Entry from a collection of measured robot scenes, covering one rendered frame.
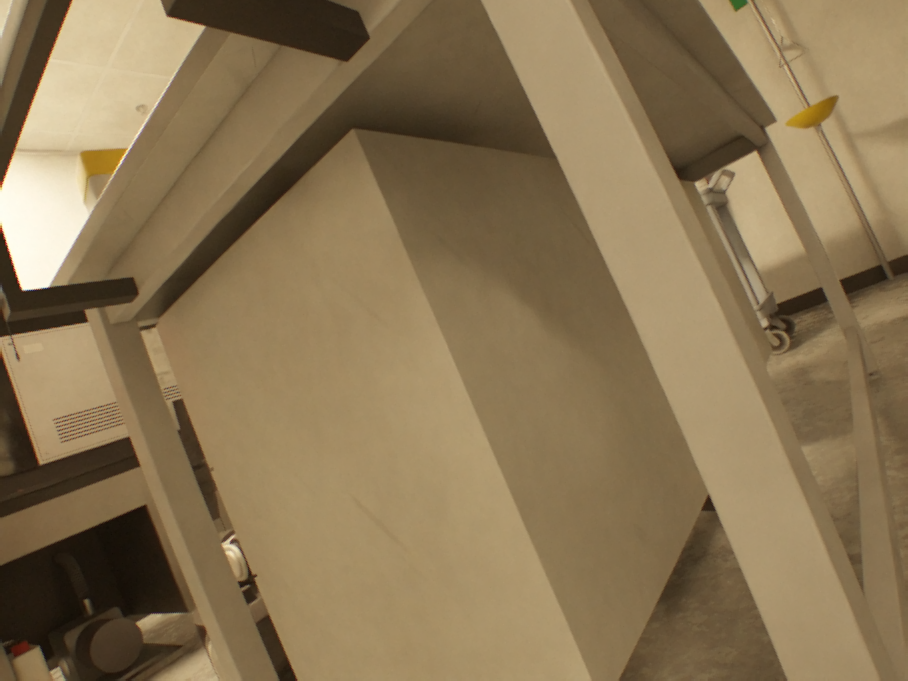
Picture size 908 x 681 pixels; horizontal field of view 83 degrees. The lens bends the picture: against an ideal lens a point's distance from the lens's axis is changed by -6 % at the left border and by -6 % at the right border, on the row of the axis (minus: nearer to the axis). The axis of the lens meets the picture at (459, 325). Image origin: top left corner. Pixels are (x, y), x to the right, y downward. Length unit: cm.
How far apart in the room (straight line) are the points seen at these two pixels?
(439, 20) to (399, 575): 61
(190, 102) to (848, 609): 63
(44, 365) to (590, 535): 207
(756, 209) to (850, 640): 381
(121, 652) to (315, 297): 190
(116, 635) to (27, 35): 204
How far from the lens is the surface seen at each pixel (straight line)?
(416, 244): 56
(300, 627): 93
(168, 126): 61
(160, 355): 141
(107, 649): 237
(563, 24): 37
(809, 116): 350
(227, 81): 58
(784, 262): 411
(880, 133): 412
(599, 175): 34
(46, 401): 235
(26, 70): 65
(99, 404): 239
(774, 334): 295
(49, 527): 221
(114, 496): 226
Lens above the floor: 54
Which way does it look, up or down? 4 degrees up
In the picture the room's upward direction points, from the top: 23 degrees counter-clockwise
